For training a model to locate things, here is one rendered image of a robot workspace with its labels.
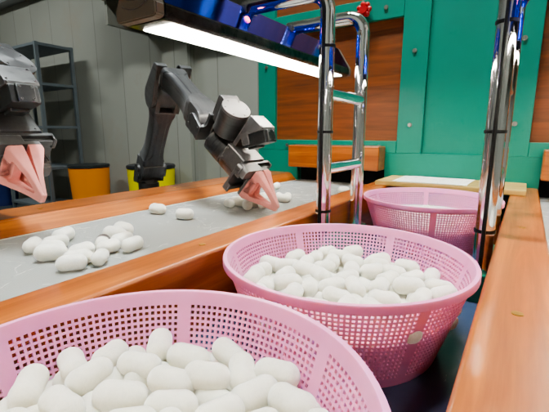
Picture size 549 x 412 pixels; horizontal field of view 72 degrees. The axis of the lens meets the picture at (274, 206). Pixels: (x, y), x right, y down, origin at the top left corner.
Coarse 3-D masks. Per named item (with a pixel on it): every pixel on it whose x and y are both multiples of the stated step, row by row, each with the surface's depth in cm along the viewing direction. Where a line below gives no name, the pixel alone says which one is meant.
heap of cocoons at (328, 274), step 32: (288, 256) 50; (320, 256) 49; (352, 256) 48; (384, 256) 49; (288, 288) 38; (320, 288) 40; (352, 288) 39; (384, 288) 40; (416, 288) 39; (448, 288) 38
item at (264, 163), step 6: (222, 162) 75; (252, 162) 74; (258, 162) 75; (264, 162) 76; (228, 168) 74; (234, 168) 70; (240, 168) 70; (228, 174) 76; (228, 180) 72; (234, 180) 73; (240, 180) 75; (222, 186) 73; (228, 186) 72; (234, 186) 74; (240, 186) 76
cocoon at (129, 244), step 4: (132, 236) 52; (136, 236) 52; (140, 236) 52; (124, 240) 50; (128, 240) 50; (132, 240) 50; (136, 240) 51; (140, 240) 52; (124, 244) 50; (128, 244) 50; (132, 244) 50; (136, 244) 51; (140, 244) 51; (124, 248) 50; (128, 248) 50; (132, 248) 50; (136, 248) 51; (140, 248) 52; (128, 252) 50
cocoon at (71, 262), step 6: (60, 258) 43; (66, 258) 43; (72, 258) 43; (78, 258) 44; (84, 258) 44; (60, 264) 43; (66, 264) 43; (72, 264) 43; (78, 264) 43; (84, 264) 44; (60, 270) 43; (66, 270) 43; (72, 270) 44; (78, 270) 44
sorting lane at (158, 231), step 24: (312, 192) 102; (336, 192) 102; (120, 216) 73; (144, 216) 73; (168, 216) 73; (216, 216) 73; (240, 216) 73; (264, 216) 73; (0, 240) 56; (24, 240) 56; (72, 240) 56; (144, 240) 56; (168, 240) 56; (0, 264) 46; (24, 264) 46; (48, 264) 46; (0, 288) 39; (24, 288) 39
